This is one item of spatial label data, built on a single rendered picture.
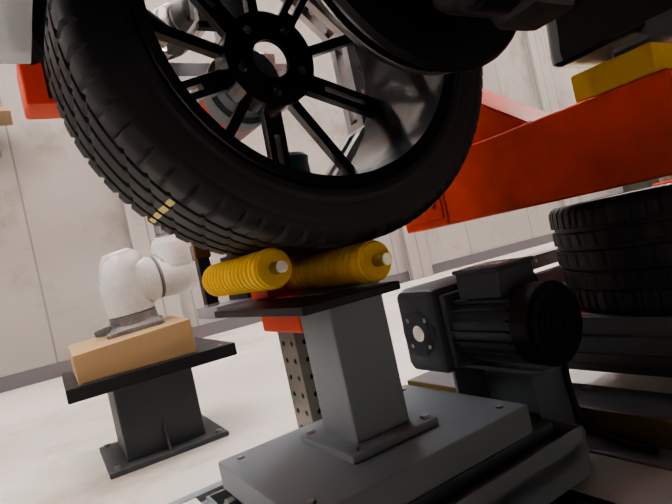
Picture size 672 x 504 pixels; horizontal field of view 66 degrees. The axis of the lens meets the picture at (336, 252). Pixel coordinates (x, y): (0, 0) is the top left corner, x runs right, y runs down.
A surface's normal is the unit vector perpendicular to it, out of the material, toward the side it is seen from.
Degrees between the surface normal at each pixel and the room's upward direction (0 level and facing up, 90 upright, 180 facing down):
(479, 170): 90
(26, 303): 90
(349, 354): 90
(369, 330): 90
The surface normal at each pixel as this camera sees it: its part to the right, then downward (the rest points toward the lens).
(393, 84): -0.86, -0.04
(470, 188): -0.83, 0.18
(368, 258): 0.51, -0.11
